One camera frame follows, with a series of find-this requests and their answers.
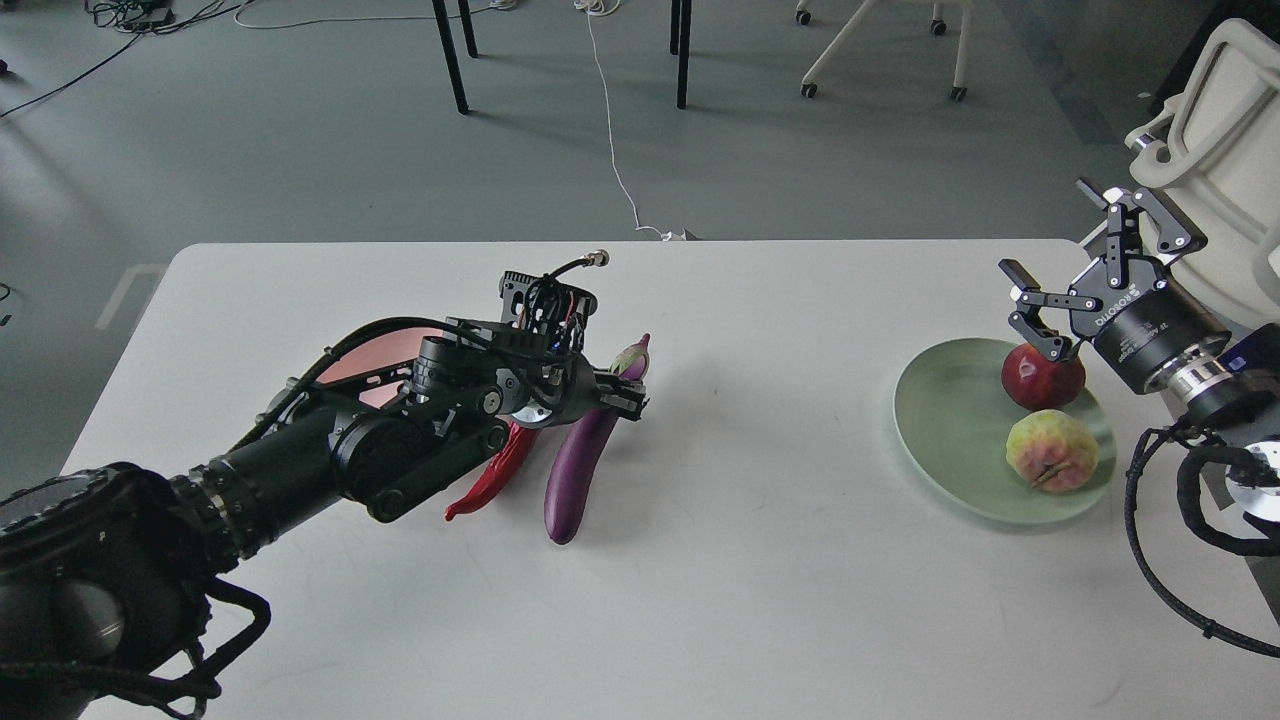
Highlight pink plate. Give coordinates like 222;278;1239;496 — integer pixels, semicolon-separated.
316;327;442;407

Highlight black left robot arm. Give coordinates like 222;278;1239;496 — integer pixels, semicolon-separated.
1;268;649;719

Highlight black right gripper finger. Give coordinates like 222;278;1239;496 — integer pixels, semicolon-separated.
1076;178;1208;290
998;258;1101;363

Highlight black floor cables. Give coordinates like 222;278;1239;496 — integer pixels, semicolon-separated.
0;0;251;120

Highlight red pomegranate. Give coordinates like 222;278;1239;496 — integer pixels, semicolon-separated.
1000;343;1085;413

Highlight black table leg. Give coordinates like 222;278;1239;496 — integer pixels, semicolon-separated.
457;0;479;58
430;0;470;117
675;0;692;110
668;0;682;55

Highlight red chili pepper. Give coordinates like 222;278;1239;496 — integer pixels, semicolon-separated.
444;421;541;521

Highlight white floor cable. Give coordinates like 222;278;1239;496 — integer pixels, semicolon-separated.
572;0;689;243

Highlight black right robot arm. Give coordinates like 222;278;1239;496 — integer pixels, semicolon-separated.
1000;178;1277;659

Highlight white office chair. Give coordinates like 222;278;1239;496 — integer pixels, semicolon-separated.
1126;19;1279;331

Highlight white chair base with casters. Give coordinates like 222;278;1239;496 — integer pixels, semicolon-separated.
794;0;973;102

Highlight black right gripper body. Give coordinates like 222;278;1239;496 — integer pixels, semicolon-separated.
1070;255;1231;395

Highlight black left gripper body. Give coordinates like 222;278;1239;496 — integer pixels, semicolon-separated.
511;354;604;429

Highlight green plate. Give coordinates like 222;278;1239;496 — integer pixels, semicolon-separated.
893;338;1117;527

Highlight green yellow apple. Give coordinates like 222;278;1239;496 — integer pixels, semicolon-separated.
1005;409;1100;493

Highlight purple eggplant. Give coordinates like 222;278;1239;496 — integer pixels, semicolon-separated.
543;334;652;546

